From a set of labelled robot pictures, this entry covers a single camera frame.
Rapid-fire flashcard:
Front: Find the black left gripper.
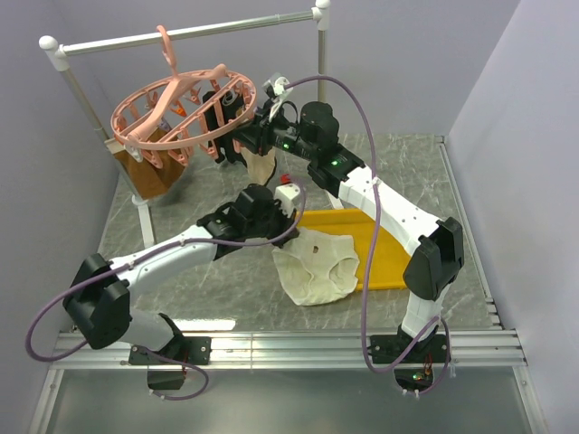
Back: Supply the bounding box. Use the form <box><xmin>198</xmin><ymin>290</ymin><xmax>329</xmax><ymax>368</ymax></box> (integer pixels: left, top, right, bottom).
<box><xmin>246</xmin><ymin>199</ymin><xmax>299</xmax><ymax>249</ymax></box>

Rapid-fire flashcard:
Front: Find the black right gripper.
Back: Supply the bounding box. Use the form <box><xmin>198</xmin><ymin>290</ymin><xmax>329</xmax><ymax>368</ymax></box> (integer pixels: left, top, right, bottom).
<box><xmin>230</xmin><ymin>100</ymin><xmax>318</xmax><ymax>163</ymax></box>

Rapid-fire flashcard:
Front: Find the pale green white underwear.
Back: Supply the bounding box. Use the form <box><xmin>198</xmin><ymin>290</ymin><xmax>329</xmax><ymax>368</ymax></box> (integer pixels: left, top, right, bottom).
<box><xmin>272</xmin><ymin>228</ymin><xmax>360</xmax><ymax>307</ymax></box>

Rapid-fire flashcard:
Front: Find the pink round clip hanger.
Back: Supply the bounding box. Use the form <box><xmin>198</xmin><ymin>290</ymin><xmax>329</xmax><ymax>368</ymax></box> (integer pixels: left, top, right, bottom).
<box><xmin>110</xmin><ymin>25</ymin><xmax>257</xmax><ymax>168</ymax></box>

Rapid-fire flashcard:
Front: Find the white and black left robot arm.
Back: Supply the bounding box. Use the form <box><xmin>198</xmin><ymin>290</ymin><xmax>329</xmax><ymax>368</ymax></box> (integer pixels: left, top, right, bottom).
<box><xmin>63</xmin><ymin>184</ymin><xmax>303</xmax><ymax>363</ymax></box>

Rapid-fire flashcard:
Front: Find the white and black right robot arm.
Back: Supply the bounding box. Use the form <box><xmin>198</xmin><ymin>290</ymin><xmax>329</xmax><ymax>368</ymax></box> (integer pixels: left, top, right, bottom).
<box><xmin>233</xmin><ymin>102</ymin><xmax>464</xmax><ymax>362</ymax></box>

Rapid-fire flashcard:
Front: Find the beige hanging garment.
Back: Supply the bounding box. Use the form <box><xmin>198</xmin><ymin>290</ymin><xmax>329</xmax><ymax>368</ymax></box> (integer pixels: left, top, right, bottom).
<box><xmin>241</xmin><ymin>147</ymin><xmax>277</xmax><ymax>186</ymax></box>

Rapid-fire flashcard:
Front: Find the black hanging garment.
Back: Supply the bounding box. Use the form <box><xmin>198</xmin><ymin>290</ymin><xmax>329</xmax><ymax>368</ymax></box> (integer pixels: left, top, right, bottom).
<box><xmin>200</xmin><ymin>89</ymin><xmax>252</xmax><ymax>165</ymax></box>

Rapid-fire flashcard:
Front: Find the brown hanging garment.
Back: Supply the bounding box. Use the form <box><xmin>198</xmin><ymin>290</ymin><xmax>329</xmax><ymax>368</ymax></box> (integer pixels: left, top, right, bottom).
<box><xmin>106</xmin><ymin>139</ymin><xmax>185</xmax><ymax>200</ymax></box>

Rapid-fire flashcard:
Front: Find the yellow plastic tray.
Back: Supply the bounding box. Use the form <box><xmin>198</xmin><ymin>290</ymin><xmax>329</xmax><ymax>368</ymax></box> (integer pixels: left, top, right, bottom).
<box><xmin>298</xmin><ymin>209</ymin><xmax>410</xmax><ymax>292</ymax></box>

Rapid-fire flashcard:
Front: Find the silver white clothes rack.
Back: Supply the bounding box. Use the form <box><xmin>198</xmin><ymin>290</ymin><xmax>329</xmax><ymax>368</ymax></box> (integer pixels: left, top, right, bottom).
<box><xmin>38</xmin><ymin>1</ymin><xmax>331</xmax><ymax>248</ymax></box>

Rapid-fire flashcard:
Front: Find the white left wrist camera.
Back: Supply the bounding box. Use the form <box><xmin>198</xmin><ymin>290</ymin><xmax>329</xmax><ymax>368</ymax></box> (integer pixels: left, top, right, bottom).
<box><xmin>274</xmin><ymin>174</ymin><xmax>303</xmax><ymax>217</ymax></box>

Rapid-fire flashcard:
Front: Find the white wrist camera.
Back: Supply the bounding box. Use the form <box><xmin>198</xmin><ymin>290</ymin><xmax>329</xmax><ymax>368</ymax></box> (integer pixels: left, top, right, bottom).
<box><xmin>262</xmin><ymin>73</ymin><xmax>293</xmax><ymax>122</ymax></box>
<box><xmin>274</xmin><ymin>174</ymin><xmax>303</xmax><ymax>217</ymax></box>

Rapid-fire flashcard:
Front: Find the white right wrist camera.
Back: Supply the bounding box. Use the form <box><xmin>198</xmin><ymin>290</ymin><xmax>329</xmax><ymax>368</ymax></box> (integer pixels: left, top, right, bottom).
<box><xmin>262</xmin><ymin>73</ymin><xmax>293</xmax><ymax>122</ymax></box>

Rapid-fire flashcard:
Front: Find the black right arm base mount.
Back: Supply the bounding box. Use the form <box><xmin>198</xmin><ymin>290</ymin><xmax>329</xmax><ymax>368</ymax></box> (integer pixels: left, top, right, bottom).
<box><xmin>365</xmin><ymin>331</ymin><xmax>454</xmax><ymax>399</ymax></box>

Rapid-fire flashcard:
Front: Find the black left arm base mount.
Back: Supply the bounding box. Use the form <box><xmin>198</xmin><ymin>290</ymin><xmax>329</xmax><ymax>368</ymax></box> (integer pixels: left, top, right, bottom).
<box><xmin>128</xmin><ymin>336</ymin><xmax>212</xmax><ymax>392</ymax></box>

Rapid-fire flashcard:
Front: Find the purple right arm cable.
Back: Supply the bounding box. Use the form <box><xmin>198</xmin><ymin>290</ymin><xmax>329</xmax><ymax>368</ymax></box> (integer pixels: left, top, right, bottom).
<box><xmin>280</xmin><ymin>74</ymin><xmax>452</xmax><ymax>397</ymax></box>

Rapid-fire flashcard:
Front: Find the aluminium rail frame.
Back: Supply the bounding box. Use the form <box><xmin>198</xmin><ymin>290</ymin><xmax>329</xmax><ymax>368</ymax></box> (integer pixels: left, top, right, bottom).
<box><xmin>26</xmin><ymin>135</ymin><xmax>551</xmax><ymax>434</ymax></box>

